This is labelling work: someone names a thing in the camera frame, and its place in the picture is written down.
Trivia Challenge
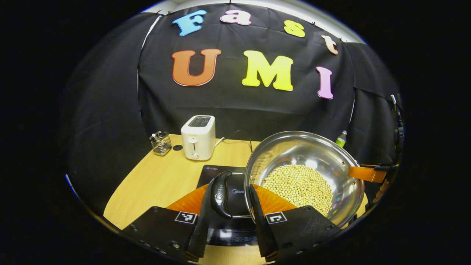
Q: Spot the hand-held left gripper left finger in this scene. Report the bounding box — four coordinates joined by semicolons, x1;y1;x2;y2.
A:
121;182;217;262

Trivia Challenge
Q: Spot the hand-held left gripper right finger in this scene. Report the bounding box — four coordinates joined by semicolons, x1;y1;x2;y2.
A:
249;183;343;262

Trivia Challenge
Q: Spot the black induction cooktop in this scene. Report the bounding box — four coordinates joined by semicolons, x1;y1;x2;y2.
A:
197;165;258;246

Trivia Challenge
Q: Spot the steel pot with beans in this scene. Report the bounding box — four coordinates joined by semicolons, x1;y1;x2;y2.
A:
210;131;365;228

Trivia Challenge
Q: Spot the white toaster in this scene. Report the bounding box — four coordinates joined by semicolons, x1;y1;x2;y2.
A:
181;115;216;161

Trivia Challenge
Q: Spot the black backdrop cloth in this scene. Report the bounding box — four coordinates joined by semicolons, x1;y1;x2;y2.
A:
61;4;403;216

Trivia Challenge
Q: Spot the wire mesh utensil holder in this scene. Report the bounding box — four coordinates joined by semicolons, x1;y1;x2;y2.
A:
149;131;172;156

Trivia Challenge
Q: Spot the black power cable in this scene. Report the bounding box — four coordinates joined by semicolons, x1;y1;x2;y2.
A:
215;130;254;153

